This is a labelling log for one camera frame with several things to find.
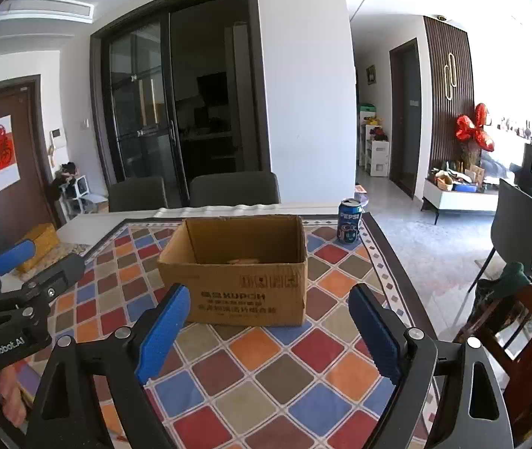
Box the person's left hand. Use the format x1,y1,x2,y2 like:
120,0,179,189
0,365,27,428

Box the brown entrance door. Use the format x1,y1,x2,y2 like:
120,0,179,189
0,75,63,250

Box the white shelf cart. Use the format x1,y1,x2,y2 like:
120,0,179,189
60,175,108,220

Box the red wooden chair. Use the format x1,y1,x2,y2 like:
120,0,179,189
456,284,532,443

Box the red fu character poster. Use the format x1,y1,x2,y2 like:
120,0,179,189
0,114,21,192

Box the dark dining chair left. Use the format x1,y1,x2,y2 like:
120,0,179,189
109,176,167,213

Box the dark dining chair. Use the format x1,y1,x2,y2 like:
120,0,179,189
190,171,280,208
109,176,167,213

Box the colourful diamond pattern tablecloth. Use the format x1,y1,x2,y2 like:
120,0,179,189
48,216,430,448

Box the brown cardboard box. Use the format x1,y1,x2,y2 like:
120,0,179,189
157,215,307,326

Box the dark dining chair right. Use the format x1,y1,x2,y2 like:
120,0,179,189
190,171,280,208

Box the dark side chair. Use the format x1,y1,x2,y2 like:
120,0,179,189
468,178,532,292

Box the black glass sliding door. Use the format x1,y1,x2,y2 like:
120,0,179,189
90,0,271,207

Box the white low TV cabinet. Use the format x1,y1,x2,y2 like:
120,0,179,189
421,171,498,224

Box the blue Pepsi can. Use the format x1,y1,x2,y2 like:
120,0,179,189
337,199,362,243

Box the white storage rack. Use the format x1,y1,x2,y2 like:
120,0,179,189
357,103,390,177

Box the red balloon decoration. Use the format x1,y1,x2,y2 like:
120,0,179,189
455,103,495,152

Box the dark hallway door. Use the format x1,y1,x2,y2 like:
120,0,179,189
390,39,421,199

